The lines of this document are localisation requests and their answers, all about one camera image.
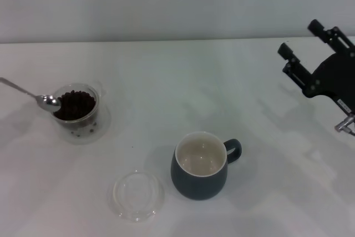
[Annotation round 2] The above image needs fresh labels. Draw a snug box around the clear glass dish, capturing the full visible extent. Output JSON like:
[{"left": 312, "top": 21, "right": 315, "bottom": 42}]
[{"left": 107, "top": 168, "right": 166, "bottom": 216}]

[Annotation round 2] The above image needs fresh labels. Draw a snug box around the dark blue ceramic mug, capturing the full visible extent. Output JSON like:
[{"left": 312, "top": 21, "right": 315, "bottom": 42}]
[{"left": 170, "top": 130, "right": 243, "bottom": 201}]

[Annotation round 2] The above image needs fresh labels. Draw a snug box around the blue handled metal spoon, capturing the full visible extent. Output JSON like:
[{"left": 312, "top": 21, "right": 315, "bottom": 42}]
[{"left": 0, "top": 77, "right": 62, "bottom": 113}]

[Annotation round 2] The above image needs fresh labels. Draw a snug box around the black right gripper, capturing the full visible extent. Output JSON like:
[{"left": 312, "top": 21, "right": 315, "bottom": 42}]
[{"left": 277, "top": 19, "right": 355, "bottom": 116}]

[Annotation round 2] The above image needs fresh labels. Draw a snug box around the silver metal cable connector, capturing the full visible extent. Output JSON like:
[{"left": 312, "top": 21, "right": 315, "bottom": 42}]
[{"left": 334, "top": 115, "right": 355, "bottom": 135}]

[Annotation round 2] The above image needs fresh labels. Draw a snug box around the glass cup of coffee beans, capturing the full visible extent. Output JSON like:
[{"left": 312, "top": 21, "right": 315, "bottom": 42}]
[{"left": 47, "top": 99, "right": 111, "bottom": 145}]

